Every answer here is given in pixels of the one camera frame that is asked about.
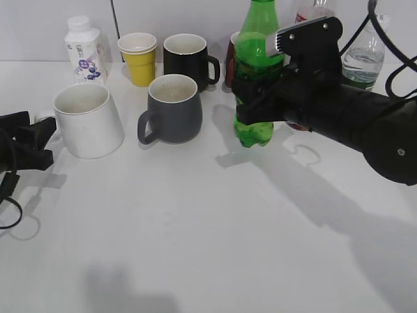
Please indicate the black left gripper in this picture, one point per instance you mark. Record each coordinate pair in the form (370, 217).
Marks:
(23, 145)

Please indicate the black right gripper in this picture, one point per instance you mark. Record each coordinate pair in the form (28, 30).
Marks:
(308, 98)

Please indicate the green soda bottle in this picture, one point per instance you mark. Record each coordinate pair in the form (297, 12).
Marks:
(252, 65)

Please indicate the white ceramic mug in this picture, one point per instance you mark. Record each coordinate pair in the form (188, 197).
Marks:
(87, 120)

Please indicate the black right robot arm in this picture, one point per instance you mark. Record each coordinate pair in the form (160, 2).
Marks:
(379, 127)

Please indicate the yellow paper cup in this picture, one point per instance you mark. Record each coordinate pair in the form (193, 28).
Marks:
(139, 53)

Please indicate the brown coffee drink bottle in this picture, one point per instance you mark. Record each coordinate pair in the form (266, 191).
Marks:
(297, 126)

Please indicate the dark red mug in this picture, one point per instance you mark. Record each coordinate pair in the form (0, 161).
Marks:
(230, 60)

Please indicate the grey ceramic mug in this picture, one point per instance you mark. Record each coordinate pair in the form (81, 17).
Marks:
(174, 111)

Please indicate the black ceramic mug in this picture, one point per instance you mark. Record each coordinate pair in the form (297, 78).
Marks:
(187, 54)

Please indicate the white yogurt bottle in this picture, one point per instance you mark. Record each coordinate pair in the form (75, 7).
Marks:
(86, 51)

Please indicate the clear water bottle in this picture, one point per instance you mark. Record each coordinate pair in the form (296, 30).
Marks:
(363, 57)

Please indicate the red-label cola bottle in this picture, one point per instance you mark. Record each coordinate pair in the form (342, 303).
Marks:
(313, 9)

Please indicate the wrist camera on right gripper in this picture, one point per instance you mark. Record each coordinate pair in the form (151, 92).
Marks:
(311, 44)

